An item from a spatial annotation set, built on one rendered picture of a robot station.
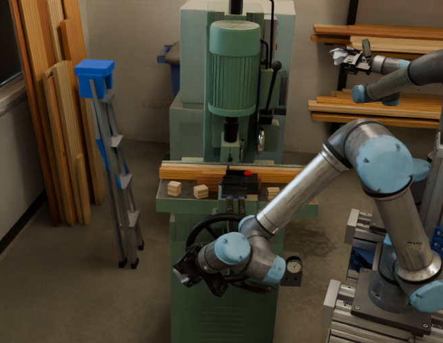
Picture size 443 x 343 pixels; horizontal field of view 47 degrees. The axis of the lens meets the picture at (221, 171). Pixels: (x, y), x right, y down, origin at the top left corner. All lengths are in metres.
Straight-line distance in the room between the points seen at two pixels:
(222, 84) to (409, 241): 0.84
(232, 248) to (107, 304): 1.67
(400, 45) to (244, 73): 2.14
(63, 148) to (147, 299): 1.06
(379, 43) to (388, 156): 2.64
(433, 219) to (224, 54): 0.86
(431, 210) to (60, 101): 2.16
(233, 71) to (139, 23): 2.57
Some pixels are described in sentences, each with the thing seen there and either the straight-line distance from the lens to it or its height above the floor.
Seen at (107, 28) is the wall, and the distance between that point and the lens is 4.36.
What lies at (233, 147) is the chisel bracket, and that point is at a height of 1.07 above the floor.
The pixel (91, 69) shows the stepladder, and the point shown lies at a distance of 2.57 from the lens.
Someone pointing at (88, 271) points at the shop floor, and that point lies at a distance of 3.04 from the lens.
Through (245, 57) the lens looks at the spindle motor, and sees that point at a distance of 1.76.
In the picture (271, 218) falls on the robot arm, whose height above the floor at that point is 1.13.
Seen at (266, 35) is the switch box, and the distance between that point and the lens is 2.10.
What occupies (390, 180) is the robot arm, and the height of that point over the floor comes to 1.33.
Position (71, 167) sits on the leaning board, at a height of 0.41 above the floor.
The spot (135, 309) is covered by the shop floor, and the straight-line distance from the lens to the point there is 2.76.
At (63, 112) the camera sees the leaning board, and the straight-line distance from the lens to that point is 3.14.
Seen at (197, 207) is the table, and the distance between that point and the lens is 1.89.
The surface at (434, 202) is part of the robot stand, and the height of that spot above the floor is 1.07.
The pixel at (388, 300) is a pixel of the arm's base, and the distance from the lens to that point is 1.60.
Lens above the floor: 1.84
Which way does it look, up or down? 27 degrees down
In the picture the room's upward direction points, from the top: 2 degrees clockwise
